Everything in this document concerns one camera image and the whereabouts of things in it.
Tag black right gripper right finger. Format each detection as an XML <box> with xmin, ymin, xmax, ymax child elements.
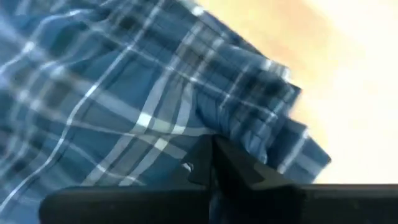
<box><xmin>213</xmin><ymin>134</ymin><xmax>398</xmax><ymax>224</ymax></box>

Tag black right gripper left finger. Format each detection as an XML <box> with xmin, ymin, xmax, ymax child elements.
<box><xmin>39</xmin><ymin>134</ymin><xmax>215</xmax><ymax>224</ymax></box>

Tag blue plaid pants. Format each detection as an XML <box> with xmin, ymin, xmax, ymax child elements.
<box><xmin>0</xmin><ymin>0</ymin><xmax>332</xmax><ymax>224</ymax></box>

